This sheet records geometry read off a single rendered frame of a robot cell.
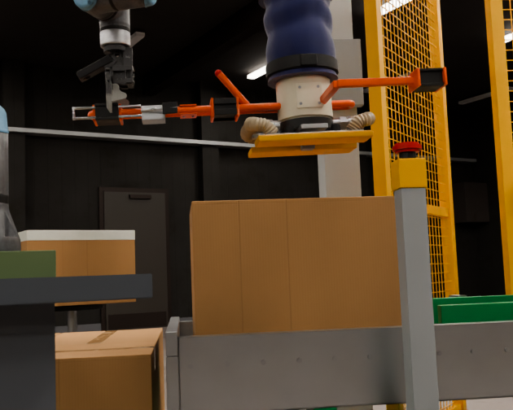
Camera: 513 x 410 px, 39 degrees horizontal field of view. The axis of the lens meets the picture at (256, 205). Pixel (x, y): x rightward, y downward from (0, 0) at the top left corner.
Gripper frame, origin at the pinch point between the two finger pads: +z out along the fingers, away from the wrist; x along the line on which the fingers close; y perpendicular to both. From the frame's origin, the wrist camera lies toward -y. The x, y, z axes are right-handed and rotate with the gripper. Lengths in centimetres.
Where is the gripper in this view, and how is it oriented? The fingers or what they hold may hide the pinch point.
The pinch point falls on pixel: (110, 113)
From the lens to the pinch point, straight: 221.7
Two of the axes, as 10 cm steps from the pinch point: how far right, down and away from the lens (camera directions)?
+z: 0.4, 10.0, -0.9
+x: -1.0, 0.9, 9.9
